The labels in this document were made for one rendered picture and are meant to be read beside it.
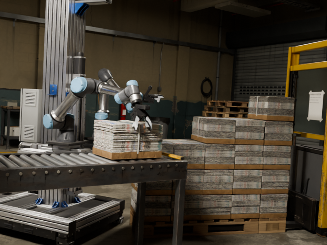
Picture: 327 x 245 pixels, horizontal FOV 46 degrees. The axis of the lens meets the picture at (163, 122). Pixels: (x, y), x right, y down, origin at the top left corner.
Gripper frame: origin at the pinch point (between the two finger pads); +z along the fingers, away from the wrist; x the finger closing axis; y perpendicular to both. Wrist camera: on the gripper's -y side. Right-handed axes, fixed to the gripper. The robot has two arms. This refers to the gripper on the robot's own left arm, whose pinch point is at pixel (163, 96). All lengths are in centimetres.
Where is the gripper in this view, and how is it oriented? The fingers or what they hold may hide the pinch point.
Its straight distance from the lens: 372.6
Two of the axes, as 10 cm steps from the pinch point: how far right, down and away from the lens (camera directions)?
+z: 10.0, 0.6, 0.3
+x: 0.2, 1.9, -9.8
